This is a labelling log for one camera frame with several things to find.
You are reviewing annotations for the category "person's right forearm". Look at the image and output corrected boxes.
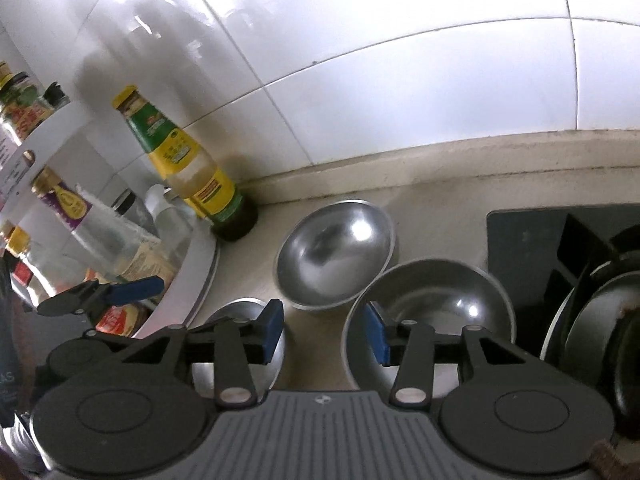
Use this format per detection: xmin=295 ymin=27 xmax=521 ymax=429
xmin=589 ymin=440 xmax=619 ymax=476

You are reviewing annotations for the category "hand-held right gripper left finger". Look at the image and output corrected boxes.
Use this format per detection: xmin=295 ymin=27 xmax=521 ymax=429
xmin=85 ymin=299 xmax=284 ymax=408

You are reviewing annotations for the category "yellow cap vinegar bottle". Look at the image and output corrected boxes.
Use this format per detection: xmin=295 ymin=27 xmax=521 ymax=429
xmin=5 ymin=226 xmax=151 ymax=337

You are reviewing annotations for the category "purple label clear bottle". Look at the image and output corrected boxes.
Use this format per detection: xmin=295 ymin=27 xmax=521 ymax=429
xmin=31 ymin=167 xmax=177 ymax=286

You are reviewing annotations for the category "small dark bottle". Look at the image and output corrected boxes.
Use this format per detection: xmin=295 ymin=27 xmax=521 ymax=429
xmin=42 ymin=82 xmax=71 ymax=112

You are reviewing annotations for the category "green yellow label bottle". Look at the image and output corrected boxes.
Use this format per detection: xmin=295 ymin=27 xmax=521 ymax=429
xmin=111 ymin=85 xmax=259 ymax=242

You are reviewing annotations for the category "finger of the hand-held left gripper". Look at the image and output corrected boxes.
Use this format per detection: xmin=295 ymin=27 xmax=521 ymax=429
xmin=37 ymin=275 xmax=165 ymax=317

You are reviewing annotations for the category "stainless steel bowl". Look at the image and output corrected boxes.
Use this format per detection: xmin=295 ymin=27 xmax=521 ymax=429
xmin=341 ymin=258 xmax=516 ymax=392
xmin=274 ymin=200 xmax=396 ymax=310
xmin=191 ymin=298 xmax=287 ymax=392

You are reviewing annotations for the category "white two-tier turntable rack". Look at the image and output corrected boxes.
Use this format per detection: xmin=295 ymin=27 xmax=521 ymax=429
xmin=0 ymin=100 xmax=221 ymax=339

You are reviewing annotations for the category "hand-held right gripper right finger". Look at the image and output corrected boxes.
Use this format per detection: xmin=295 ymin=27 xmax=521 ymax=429
xmin=363 ymin=301 xmax=543 ymax=408

